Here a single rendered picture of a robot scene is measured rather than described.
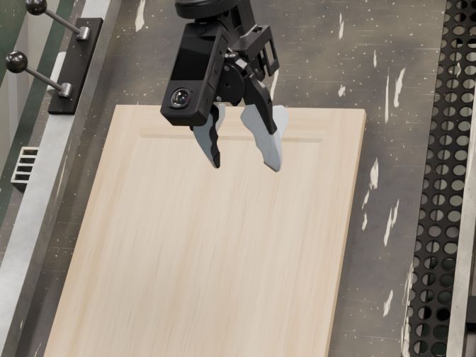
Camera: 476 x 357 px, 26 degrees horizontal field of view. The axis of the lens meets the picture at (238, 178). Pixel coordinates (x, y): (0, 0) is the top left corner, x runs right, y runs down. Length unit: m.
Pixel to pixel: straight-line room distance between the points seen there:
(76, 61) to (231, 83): 0.78
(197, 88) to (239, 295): 0.57
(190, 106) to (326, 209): 0.57
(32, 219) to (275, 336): 0.46
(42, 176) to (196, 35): 0.72
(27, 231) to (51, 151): 0.15
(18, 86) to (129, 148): 2.88
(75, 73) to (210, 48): 0.79
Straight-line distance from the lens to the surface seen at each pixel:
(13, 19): 2.09
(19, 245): 1.71
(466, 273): 1.44
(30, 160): 1.81
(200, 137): 1.16
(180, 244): 1.62
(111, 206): 1.69
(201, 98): 1.04
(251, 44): 1.10
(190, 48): 1.08
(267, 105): 1.09
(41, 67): 2.01
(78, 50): 1.86
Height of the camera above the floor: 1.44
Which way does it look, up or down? 7 degrees down
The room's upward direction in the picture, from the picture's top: straight up
